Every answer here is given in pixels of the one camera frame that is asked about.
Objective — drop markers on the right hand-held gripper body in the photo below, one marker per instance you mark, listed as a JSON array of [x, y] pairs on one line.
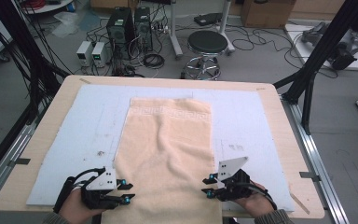
[[234, 186]]

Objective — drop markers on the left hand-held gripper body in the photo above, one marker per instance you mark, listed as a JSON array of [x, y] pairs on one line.
[[101, 193]]

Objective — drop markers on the beige towel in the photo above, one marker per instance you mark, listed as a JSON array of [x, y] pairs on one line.
[[167, 149]]

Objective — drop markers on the person's right hand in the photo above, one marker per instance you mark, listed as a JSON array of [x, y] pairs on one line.
[[256, 203]]

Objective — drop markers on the person's left hand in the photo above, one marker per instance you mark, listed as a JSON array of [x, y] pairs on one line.
[[74, 208]]

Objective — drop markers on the thin wooden stick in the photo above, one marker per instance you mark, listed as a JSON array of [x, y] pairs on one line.
[[300, 202]]

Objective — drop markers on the white grid mat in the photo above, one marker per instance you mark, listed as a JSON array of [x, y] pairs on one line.
[[84, 124]]

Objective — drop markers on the white power supply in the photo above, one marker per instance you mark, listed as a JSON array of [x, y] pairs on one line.
[[84, 53], [99, 55]]

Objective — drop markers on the black round stool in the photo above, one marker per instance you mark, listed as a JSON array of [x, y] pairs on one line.
[[207, 41]]

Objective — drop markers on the white stand leg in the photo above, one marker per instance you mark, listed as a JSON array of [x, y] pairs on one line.
[[224, 21], [174, 34]]

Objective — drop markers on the white floor board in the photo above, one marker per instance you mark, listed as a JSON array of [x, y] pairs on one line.
[[301, 51]]

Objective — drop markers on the black computer tower green label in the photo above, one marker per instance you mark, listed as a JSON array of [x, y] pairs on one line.
[[119, 31]]

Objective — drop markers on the black flat device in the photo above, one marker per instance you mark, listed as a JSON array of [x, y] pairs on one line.
[[208, 19]]

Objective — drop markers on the cardboard box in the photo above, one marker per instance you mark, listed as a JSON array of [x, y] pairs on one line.
[[267, 12]]

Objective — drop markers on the grey machine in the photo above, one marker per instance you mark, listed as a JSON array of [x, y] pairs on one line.
[[345, 46]]

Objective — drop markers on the white round table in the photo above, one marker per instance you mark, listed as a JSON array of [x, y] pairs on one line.
[[51, 7]]

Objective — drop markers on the aluminium rail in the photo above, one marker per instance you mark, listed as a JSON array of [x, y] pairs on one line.
[[312, 152], [13, 150]]

